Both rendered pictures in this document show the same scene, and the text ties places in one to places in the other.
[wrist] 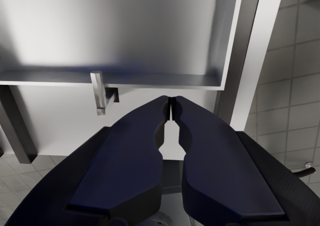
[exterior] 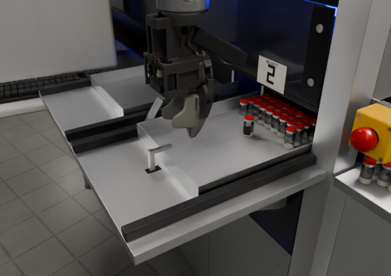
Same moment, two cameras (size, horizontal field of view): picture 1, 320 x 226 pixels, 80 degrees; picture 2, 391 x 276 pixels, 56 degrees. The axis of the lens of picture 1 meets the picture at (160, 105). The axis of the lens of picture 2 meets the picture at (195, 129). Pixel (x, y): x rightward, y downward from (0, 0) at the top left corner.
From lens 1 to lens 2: 0.62 m
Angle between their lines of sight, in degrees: 77
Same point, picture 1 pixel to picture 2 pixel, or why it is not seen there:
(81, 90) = (145, 159)
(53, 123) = (110, 155)
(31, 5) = (180, 138)
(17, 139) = (96, 139)
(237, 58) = (216, 192)
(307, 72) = not seen: outside the picture
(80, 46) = (172, 153)
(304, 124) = not seen: outside the picture
